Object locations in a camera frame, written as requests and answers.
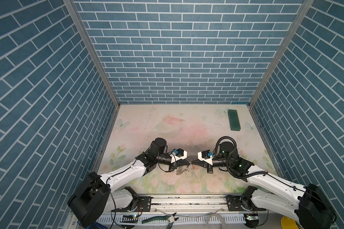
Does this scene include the metal key organizer ring plate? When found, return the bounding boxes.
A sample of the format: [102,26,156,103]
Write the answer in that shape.
[176,166,194,176]

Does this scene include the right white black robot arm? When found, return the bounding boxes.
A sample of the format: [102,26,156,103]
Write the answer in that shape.
[192,136,337,229]

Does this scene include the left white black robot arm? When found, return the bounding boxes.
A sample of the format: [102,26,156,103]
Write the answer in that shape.
[67,137,190,228]

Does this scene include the green rectangular block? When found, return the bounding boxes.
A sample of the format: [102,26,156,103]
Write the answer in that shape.
[227,109,241,131]

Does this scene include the clear plastic tube loop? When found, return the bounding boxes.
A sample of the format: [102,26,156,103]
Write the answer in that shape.
[205,213,226,229]

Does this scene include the yellow cup with screws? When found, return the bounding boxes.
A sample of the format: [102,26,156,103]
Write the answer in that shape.
[281,216,299,229]

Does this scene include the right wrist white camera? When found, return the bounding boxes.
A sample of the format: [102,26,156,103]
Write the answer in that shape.
[197,150,214,166]

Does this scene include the wrist white camera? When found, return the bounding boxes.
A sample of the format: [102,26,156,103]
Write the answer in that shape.
[170,148,187,163]
[197,150,214,166]

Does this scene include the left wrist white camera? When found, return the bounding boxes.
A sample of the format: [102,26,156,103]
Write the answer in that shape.
[170,148,187,163]

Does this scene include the aluminium mounting rail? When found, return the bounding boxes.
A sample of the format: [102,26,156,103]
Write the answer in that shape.
[63,193,310,229]

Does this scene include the green handled pliers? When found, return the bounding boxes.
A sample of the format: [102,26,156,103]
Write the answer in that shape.
[141,212,179,229]

